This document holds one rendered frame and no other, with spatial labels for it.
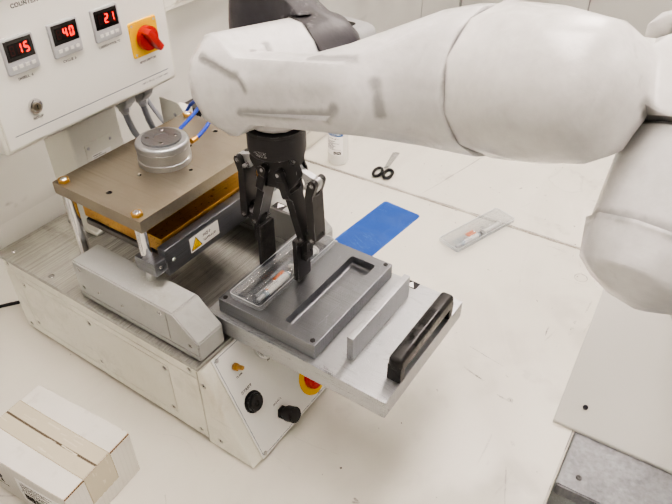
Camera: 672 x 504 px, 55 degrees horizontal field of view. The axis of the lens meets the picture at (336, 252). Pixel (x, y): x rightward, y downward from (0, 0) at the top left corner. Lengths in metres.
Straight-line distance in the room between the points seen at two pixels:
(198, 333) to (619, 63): 0.65
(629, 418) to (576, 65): 0.77
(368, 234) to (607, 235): 1.02
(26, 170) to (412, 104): 1.16
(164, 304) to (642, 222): 0.65
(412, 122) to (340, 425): 0.66
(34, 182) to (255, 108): 1.02
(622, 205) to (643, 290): 0.06
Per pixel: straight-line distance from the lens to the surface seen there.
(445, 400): 1.11
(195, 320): 0.91
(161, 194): 0.93
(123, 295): 0.97
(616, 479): 1.09
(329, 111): 0.52
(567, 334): 1.27
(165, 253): 0.92
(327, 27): 0.68
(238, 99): 0.61
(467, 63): 0.45
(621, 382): 1.11
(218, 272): 1.06
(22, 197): 1.55
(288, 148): 0.80
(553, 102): 0.42
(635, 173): 0.45
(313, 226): 0.84
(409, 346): 0.82
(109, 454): 0.98
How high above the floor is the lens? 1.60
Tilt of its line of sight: 38 degrees down
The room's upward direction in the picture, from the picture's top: straight up
